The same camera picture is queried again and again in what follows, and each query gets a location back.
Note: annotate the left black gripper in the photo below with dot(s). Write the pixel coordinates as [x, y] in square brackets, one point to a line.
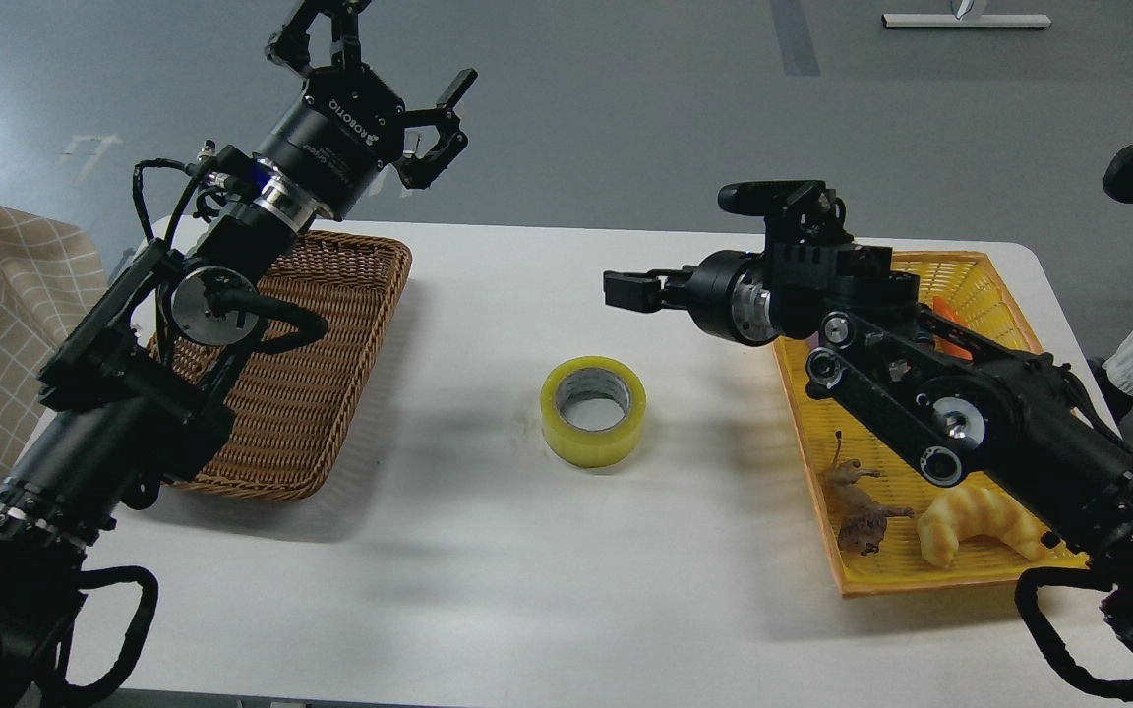
[340, 143]

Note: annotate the orange toy carrot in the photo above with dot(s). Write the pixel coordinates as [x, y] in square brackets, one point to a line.
[943, 309]

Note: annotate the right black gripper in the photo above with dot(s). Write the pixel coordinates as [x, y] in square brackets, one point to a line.
[727, 296]

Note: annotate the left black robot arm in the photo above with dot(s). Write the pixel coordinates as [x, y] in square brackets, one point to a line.
[139, 388]

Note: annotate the yellow tape roll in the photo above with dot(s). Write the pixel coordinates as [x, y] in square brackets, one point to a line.
[593, 411]

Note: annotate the toy croissant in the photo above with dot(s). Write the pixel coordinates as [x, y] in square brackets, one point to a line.
[968, 512]

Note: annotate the white stand base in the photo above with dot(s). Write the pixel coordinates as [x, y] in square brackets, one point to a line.
[965, 15]

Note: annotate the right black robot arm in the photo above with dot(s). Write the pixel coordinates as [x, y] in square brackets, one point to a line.
[948, 401]

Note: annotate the brown wicker basket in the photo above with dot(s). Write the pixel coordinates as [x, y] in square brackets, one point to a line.
[293, 411]

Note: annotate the brown toy animal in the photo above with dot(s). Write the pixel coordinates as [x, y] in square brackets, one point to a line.
[864, 520]

